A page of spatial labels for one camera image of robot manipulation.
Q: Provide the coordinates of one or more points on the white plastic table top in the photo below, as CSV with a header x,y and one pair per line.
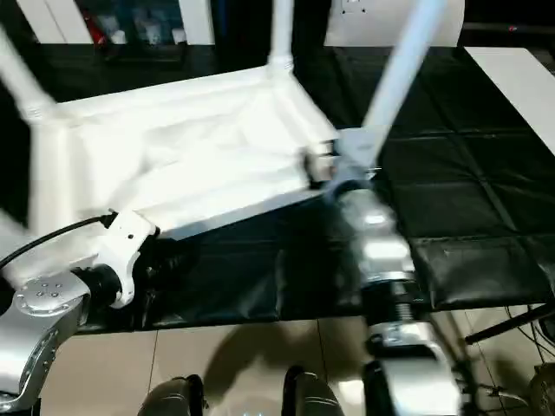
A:
x,y
173,147

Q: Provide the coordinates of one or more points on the white plastic table leg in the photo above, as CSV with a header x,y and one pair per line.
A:
x,y
281,35
10,221
22,78
403,69

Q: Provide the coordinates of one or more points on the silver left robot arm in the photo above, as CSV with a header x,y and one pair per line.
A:
x,y
39,321

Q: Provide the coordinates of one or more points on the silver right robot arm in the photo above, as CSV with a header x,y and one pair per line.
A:
x,y
386,260

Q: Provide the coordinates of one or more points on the dark left robot foot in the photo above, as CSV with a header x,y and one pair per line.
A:
x,y
173,399

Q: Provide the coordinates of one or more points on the dark robot foot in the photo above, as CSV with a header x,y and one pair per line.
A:
x,y
173,399
314,394

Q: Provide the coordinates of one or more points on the black work mat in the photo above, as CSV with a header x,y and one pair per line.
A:
x,y
468,173

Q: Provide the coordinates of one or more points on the white plastic bag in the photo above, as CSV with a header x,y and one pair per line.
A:
x,y
364,22

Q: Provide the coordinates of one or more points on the black cabinet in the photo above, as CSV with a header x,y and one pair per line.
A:
x,y
251,26

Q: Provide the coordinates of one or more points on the dark right robot foot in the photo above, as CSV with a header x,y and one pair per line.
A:
x,y
314,394

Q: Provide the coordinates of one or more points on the white flat sheet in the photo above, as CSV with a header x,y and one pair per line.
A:
x,y
520,82

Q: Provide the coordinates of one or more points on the small bottles on shelf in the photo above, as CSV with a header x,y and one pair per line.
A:
x,y
130,26

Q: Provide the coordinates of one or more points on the black rod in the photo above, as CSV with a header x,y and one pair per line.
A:
x,y
512,325

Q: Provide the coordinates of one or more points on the white cabinet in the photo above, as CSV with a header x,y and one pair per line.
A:
x,y
52,17

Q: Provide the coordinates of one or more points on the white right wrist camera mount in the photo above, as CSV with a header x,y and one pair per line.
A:
x,y
355,152

